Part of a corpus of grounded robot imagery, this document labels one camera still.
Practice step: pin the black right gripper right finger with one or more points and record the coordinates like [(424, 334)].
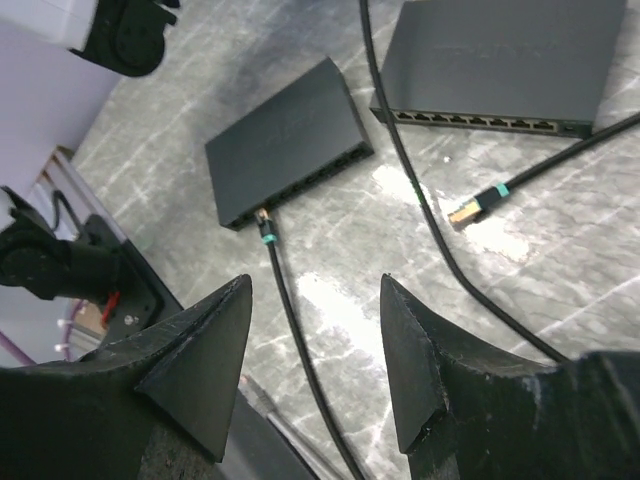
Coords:
[(465, 409)]

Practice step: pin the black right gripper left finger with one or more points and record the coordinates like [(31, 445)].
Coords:
[(94, 418)]

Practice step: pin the black network switch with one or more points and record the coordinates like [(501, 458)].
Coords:
[(307, 132), (537, 67)]

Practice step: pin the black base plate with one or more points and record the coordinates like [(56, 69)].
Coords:
[(135, 295)]

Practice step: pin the aluminium rail frame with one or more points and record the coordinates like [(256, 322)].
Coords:
[(60, 186)]

